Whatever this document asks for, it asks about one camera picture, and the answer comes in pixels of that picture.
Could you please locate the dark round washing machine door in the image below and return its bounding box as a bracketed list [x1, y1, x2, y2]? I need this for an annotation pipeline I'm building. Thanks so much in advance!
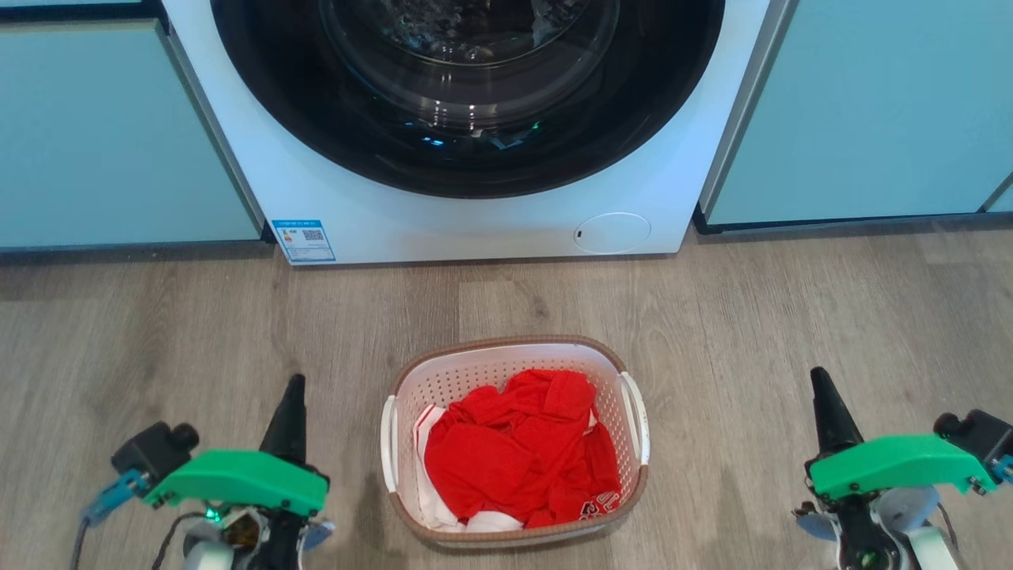
[210, 0, 727, 200]

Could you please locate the round white filter cover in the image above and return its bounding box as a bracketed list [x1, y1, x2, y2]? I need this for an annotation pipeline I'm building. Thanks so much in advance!
[573, 212, 652, 256]

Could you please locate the red garment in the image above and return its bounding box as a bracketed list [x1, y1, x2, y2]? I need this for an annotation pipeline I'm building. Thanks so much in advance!
[424, 369, 623, 530]

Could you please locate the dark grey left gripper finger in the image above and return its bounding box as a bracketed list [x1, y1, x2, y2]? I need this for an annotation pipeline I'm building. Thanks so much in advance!
[259, 374, 309, 468]

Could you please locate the white front-load washing machine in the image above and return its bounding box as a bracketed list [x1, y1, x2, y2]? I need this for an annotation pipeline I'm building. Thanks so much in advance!
[161, 0, 772, 266]

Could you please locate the teal cabinet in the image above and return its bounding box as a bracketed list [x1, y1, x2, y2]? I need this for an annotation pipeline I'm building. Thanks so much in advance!
[0, 0, 266, 253]
[984, 170, 1013, 215]
[695, 0, 1013, 234]

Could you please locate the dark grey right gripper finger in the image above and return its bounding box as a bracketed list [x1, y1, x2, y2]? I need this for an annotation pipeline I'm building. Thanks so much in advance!
[810, 366, 865, 462]

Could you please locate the blue energy label sticker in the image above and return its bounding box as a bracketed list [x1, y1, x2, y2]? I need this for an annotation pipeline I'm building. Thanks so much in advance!
[271, 219, 336, 264]

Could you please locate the cable with blue connector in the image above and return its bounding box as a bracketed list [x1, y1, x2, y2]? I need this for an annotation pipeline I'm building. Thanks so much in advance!
[70, 469, 151, 570]

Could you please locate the white perforated laundry basket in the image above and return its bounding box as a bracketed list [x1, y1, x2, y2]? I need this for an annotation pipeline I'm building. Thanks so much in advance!
[380, 335, 651, 549]

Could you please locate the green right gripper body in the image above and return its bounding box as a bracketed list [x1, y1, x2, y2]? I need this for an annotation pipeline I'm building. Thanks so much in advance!
[807, 434, 1000, 502]

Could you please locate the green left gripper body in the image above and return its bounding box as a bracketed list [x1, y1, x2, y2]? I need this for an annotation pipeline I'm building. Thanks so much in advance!
[142, 449, 330, 518]

